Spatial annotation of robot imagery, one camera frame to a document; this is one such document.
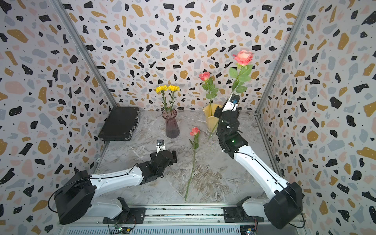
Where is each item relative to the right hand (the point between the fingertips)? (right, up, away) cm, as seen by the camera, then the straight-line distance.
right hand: (228, 100), depth 69 cm
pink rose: (-7, +13, +24) cm, 28 cm away
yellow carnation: (-36, +10, +18) cm, 41 cm away
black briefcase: (-72, -11, +39) cm, 82 cm away
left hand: (-30, -27, +17) cm, 44 cm away
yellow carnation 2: (-29, +10, +18) cm, 36 cm away
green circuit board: (-51, -62, +1) cm, 81 cm away
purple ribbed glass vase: (-34, -14, +40) cm, 54 cm away
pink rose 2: (-16, -17, +36) cm, 42 cm away
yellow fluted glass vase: (-6, -9, +24) cm, 26 cm away
